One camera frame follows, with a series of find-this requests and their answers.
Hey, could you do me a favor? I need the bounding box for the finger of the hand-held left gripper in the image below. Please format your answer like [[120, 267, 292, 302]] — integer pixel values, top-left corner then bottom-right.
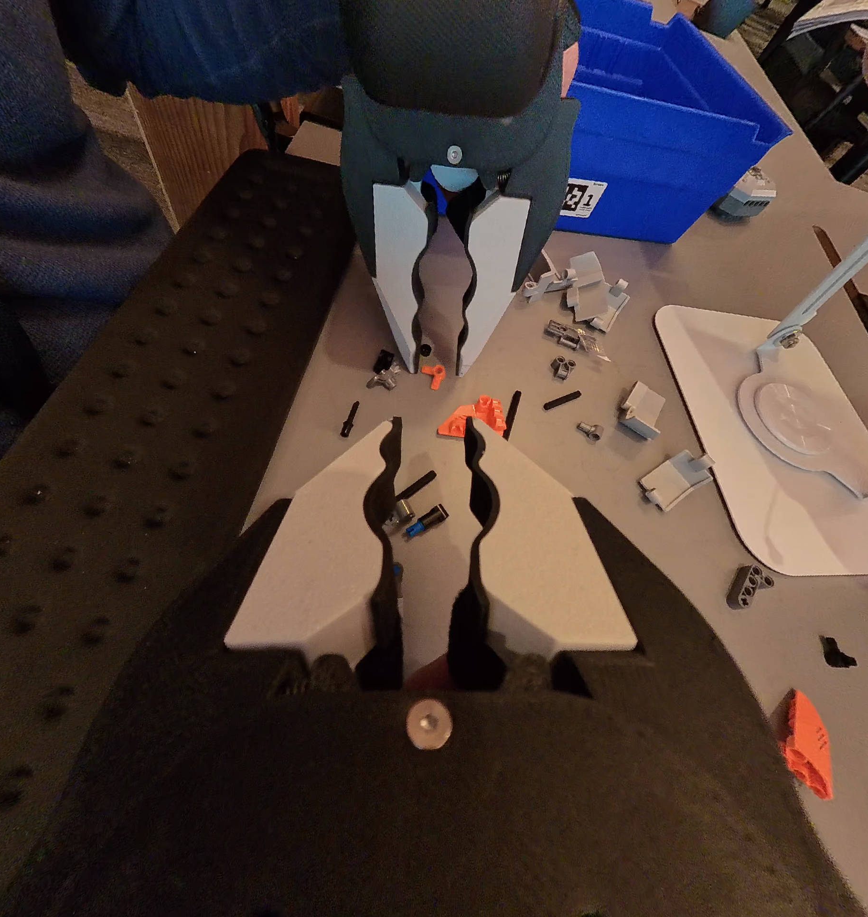
[[371, 182, 435, 375], [451, 195, 529, 378]]

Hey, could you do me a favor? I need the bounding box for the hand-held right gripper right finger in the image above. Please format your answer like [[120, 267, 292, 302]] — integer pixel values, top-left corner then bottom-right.
[[444, 417, 637, 692]]

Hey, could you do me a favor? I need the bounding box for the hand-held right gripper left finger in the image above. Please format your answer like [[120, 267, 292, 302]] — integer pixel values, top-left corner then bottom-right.
[[224, 417, 406, 692]]

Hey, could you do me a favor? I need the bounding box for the person's left forearm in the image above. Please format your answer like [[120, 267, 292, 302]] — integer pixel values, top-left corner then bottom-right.
[[50, 0, 363, 101]]

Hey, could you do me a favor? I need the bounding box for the dark grey connector block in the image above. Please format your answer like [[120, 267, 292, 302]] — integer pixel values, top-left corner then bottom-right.
[[545, 320, 596, 352]]

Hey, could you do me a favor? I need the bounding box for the black and blue pin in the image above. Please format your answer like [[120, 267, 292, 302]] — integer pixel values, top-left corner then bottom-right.
[[404, 503, 451, 539]]

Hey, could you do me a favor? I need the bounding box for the light grey flat clip panel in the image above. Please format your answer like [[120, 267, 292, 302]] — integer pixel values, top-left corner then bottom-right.
[[638, 449, 716, 512]]

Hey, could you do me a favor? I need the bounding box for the orange wedge panel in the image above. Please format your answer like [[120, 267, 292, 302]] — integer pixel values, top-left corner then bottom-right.
[[437, 395, 508, 439]]

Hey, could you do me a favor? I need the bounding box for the light grey boxy panel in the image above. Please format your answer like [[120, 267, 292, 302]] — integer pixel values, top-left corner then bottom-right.
[[618, 380, 667, 440]]

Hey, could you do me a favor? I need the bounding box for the dark grey short beam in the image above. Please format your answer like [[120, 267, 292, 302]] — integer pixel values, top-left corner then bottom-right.
[[725, 564, 777, 610]]

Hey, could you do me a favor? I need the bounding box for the blue plastic bin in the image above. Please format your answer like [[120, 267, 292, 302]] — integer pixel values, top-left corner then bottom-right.
[[548, 0, 793, 246]]

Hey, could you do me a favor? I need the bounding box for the black dimpled foam pad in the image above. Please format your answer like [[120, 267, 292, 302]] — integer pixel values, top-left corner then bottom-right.
[[0, 150, 359, 917]]

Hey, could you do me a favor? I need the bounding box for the white book stand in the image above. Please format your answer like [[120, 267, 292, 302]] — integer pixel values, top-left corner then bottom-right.
[[654, 211, 868, 577]]

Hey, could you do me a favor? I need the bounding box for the grey toy control hub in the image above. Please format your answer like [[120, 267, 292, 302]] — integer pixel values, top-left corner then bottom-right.
[[709, 166, 779, 219]]

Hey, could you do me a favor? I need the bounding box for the orange curved panel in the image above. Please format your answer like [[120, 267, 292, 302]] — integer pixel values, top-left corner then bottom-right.
[[776, 688, 835, 802]]

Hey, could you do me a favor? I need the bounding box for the person's blue clothed torso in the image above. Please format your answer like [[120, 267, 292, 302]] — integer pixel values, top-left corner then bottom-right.
[[0, 0, 173, 488]]

